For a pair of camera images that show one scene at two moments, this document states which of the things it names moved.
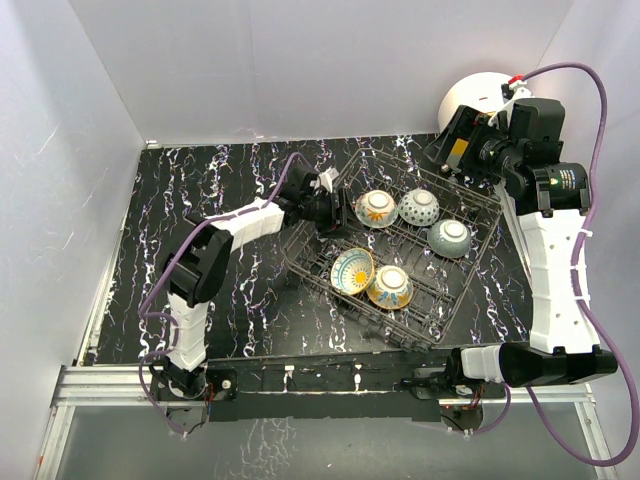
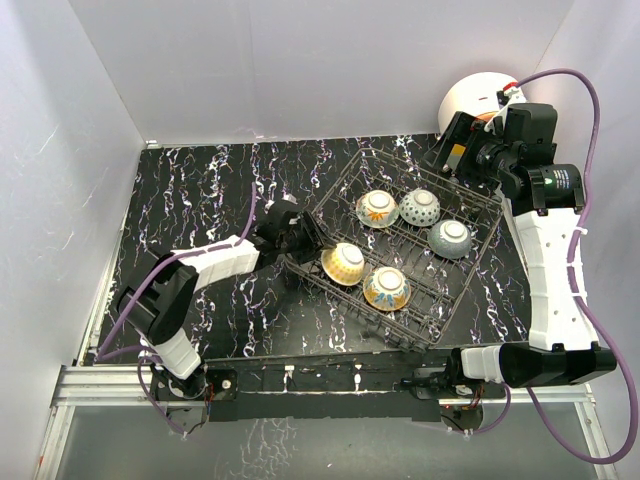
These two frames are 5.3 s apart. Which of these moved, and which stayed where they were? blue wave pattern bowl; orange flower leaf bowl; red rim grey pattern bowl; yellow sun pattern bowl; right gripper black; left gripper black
Moved: yellow sun pattern bowl; left gripper black
Stayed: blue wave pattern bowl; orange flower leaf bowl; right gripper black; red rim grey pattern bowl
